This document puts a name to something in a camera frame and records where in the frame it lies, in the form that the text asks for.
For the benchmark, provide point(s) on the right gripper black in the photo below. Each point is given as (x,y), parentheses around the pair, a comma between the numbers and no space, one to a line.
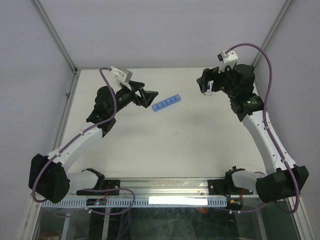
(212,74)

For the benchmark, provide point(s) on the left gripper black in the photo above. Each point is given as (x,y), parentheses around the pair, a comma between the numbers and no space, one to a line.
(147,96)

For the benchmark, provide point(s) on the blue weekly pill organizer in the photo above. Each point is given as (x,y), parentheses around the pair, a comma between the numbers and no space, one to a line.
(166,103)

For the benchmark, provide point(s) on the white pill bottle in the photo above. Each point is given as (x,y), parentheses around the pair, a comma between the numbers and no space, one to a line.
(209,89)

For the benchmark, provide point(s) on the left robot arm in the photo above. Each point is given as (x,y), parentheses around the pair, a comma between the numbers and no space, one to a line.
(49,174)

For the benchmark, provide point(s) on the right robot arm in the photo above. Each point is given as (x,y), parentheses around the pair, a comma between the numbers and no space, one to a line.
(283,178)

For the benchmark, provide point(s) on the small status circuit board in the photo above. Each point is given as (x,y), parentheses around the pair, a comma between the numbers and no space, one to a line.
(96,201)

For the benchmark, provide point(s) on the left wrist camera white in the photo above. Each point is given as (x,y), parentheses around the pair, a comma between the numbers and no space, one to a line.
(123,75)

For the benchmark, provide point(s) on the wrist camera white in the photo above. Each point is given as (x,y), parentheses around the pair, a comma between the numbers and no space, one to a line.
(228,59)
(123,75)

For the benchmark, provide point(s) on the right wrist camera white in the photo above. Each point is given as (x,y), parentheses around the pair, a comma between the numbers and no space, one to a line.
(228,59)

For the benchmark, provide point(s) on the aluminium mounting rail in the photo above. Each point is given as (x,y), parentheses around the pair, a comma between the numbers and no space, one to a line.
(144,187)

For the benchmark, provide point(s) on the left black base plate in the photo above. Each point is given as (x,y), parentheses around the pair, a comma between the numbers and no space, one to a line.
(105,184)

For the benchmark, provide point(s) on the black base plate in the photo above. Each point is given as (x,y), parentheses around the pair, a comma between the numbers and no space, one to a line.
(217,187)
(105,184)

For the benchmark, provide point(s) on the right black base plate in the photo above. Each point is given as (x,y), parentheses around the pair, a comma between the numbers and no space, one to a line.
(217,187)

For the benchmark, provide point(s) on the slotted grey cable duct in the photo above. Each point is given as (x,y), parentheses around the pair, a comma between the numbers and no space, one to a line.
(143,202)

